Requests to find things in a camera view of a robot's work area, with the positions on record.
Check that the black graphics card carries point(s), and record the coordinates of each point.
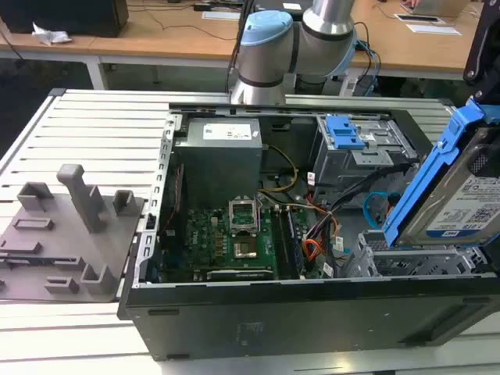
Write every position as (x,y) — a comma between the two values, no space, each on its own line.
(238,274)

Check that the crumpled white paper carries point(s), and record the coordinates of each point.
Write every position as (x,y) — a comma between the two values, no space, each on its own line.
(51,36)

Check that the silver optical drive cage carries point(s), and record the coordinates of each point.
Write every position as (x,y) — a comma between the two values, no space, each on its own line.
(351,172)

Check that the black computer box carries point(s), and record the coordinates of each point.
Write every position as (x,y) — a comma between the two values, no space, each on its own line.
(62,17)

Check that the RAM stick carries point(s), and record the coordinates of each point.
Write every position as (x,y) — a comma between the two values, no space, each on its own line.
(295,246)

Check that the grey parts rack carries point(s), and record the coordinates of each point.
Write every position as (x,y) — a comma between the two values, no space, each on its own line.
(58,242)

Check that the black RAM slot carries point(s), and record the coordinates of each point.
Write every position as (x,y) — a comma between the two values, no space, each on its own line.
(279,242)

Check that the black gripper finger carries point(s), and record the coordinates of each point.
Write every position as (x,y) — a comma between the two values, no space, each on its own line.
(478,47)

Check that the black power adapter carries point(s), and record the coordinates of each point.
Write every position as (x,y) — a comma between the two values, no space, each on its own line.
(203,7)

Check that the CPU socket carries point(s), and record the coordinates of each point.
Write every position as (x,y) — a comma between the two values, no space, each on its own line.
(245,250)

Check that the grey power supply unit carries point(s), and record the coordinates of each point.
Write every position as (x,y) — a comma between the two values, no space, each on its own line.
(218,164)

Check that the wooden desk white frame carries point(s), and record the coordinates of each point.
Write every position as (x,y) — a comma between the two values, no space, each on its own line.
(156,39)
(422,51)

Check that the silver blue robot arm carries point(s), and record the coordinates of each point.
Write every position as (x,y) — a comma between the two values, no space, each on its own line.
(265,51)

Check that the white paper sheet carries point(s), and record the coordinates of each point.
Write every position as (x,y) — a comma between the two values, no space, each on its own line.
(220,15)
(433,29)

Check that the blue plastic drive latch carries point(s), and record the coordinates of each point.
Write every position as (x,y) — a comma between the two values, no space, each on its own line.
(340,134)

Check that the hard disk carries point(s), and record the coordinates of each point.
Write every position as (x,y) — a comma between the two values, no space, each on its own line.
(461,195)

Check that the black open PC case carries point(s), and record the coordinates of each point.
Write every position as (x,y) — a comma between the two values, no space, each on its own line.
(273,320)

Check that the thin metal locking lever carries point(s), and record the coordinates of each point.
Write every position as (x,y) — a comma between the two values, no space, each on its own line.
(259,213)

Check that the green motherboard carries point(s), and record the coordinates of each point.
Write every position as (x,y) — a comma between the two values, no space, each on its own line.
(203,238)

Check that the black mesh bin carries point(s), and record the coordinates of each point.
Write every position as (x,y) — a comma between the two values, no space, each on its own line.
(310,84)

